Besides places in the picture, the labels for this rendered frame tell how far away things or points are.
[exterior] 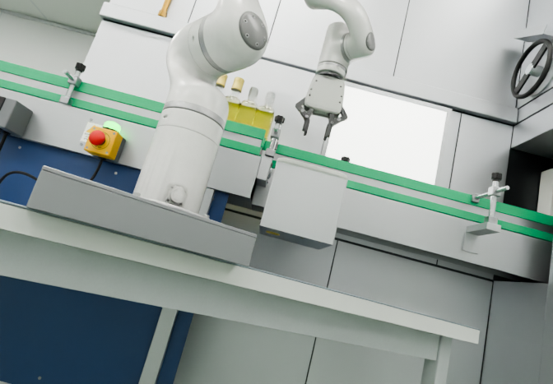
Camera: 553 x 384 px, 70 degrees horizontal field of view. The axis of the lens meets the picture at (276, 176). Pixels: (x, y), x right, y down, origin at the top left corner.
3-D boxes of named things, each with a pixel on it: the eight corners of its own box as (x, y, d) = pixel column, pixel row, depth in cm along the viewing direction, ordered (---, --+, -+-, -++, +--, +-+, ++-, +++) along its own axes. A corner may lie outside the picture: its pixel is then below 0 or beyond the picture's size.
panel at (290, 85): (433, 197, 142) (448, 112, 150) (437, 196, 139) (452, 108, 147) (191, 133, 144) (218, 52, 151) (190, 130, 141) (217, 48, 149)
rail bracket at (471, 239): (474, 254, 119) (484, 183, 124) (508, 252, 102) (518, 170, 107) (458, 250, 119) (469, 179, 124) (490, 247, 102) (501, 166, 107)
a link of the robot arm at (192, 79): (185, 103, 68) (223, -9, 74) (133, 116, 80) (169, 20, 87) (235, 133, 76) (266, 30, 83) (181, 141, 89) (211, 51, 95)
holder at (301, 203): (316, 250, 115) (327, 200, 119) (332, 245, 88) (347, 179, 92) (259, 235, 115) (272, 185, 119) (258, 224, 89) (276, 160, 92)
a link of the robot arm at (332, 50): (355, 74, 109) (328, 80, 116) (364, 33, 112) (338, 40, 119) (337, 57, 104) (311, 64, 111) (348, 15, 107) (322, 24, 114)
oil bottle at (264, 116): (258, 171, 129) (275, 112, 134) (258, 166, 124) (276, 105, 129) (242, 166, 129) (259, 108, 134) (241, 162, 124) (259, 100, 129)
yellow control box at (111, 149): (117, 164, 109) (127, 140, 111) (107, 157, 102) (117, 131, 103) (93, 158, 109) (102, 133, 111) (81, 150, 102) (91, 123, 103)
